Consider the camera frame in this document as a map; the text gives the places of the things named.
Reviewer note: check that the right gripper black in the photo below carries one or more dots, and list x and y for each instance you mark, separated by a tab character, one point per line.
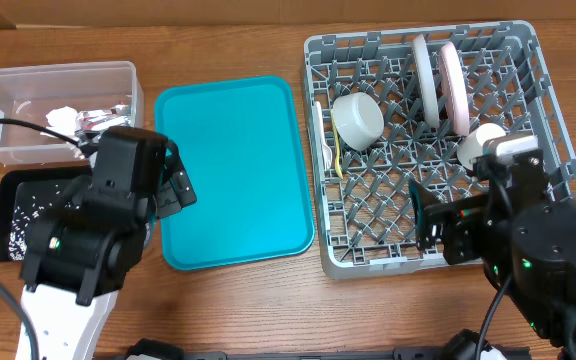
455	218

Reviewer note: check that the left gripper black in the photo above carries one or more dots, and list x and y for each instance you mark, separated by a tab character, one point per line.
178	189

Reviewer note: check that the white paper cup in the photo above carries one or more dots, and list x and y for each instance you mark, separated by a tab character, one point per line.
472	145

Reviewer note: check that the grey round plate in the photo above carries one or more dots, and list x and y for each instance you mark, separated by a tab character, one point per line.
426	82

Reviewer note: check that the grey bowl with grains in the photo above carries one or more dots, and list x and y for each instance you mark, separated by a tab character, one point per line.
358	120

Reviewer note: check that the silver foil wrapper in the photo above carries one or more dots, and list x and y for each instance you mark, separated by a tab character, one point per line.
101	119

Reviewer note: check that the pink round plate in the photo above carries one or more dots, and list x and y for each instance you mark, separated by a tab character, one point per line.
454	89

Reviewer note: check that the white napkin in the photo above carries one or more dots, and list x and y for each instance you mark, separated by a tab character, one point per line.
63	121

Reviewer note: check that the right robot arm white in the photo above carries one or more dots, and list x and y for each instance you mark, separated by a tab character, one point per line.
526	241

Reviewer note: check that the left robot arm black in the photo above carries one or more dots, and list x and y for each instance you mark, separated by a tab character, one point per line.
80	250

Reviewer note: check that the grey dishwasher rack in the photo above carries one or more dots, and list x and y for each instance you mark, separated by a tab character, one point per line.
366	221

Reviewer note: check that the teal serving tray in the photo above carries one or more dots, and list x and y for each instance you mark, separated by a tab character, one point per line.
240	142

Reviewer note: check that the white plastic fork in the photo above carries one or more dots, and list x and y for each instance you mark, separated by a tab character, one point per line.
326	150

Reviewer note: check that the yellow plastic utensil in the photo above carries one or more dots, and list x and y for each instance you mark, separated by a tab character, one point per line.
337	151

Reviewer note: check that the clear plastic bin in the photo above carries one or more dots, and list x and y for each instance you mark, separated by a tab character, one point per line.
31	93

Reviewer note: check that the black plastic tray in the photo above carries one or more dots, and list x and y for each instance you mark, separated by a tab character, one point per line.
8	187

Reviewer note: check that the spilled white rice grains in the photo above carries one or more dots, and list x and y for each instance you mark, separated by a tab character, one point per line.
32	198

